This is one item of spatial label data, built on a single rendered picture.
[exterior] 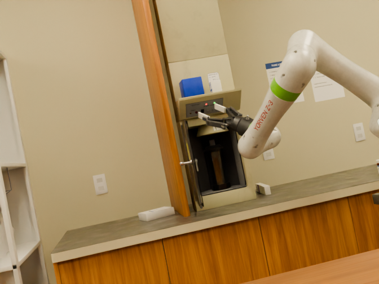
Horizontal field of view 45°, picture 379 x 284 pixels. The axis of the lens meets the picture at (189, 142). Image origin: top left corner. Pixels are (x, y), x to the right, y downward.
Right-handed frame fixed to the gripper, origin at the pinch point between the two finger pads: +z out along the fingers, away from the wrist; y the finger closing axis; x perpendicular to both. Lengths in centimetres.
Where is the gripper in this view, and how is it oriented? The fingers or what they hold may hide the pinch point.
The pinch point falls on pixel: (209, 111)
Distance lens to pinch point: 220.9
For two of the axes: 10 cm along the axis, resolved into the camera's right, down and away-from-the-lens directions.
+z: -7.2, -3.6, 5.9
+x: 0.2, 8.4, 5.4
